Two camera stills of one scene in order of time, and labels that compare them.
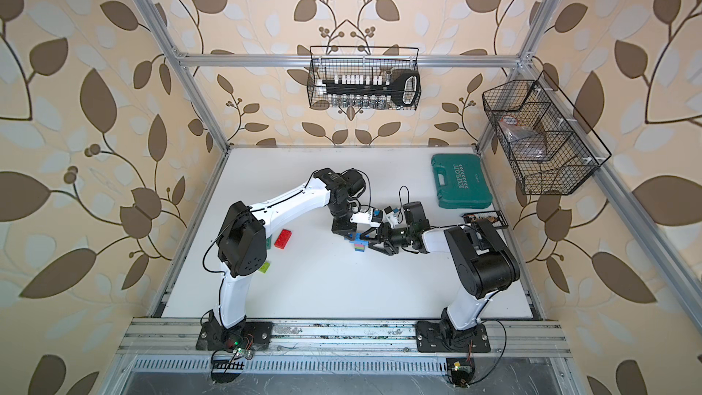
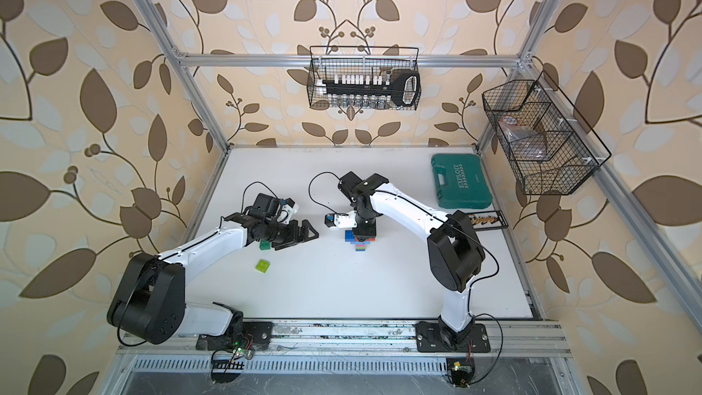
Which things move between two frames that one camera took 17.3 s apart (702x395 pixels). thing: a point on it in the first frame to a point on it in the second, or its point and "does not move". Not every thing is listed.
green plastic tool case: (462, 181) does not move
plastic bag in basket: (525, 143) does not move
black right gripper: (388, 247) to (365, 232)
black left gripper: (345, 231) to (297, 234)
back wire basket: (365, 78) does not move
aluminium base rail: (526, 336) does not move
